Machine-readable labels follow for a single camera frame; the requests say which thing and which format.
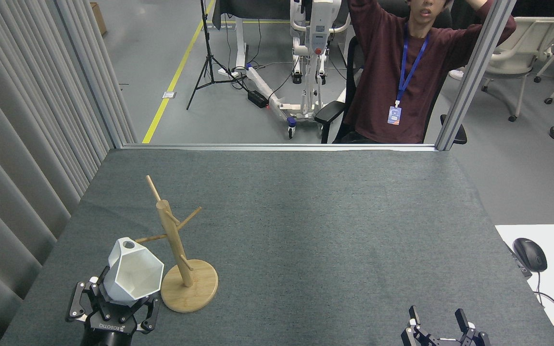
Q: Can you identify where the dark grey table cover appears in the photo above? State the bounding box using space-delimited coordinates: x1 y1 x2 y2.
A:
0 148 554 346

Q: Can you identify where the slanted silver aluminium post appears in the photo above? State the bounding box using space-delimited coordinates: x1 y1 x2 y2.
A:
435 0 519 152

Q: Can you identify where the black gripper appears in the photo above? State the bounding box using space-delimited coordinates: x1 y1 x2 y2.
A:
65 276 161 346
401 305 492 346

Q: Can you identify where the black computer mouse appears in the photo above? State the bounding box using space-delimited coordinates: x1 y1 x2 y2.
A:
513 237 548 273

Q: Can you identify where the grey pleated curtain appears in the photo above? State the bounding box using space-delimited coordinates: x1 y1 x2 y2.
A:
0 0 138 346

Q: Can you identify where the black camera tripod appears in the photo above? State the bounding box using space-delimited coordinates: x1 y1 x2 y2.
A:
186 0 250 111

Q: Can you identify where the small black labelled device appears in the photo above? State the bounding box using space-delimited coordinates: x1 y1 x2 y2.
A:
504 242 533 279

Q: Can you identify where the person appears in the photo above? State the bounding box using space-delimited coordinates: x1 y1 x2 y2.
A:
332 0 517 144

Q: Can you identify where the brown cardboard box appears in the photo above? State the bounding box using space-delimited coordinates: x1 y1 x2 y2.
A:
89 2 108 37

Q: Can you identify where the white hexagonal cup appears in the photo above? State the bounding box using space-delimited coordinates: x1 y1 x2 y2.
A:
101 237 165 307

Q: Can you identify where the black power strip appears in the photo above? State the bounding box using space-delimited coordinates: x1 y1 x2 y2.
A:
247 90 270 109

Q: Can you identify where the silver table edge rail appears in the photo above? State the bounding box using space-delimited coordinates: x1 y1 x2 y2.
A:
122 143 439 153

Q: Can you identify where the white armchair on castors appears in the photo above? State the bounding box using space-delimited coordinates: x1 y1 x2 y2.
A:
450 17 554 123

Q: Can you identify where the blue lanyard with badge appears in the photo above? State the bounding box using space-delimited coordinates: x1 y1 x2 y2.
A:
387 24 430 126

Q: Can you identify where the white stand on wheels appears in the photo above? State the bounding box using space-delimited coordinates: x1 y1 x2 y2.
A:
244 0 357 140

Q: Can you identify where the desk with white legs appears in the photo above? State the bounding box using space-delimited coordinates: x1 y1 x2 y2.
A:
212 0 302 80

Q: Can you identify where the wooden cup rack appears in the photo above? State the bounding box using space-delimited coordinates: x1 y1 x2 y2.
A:
135 175 219 313

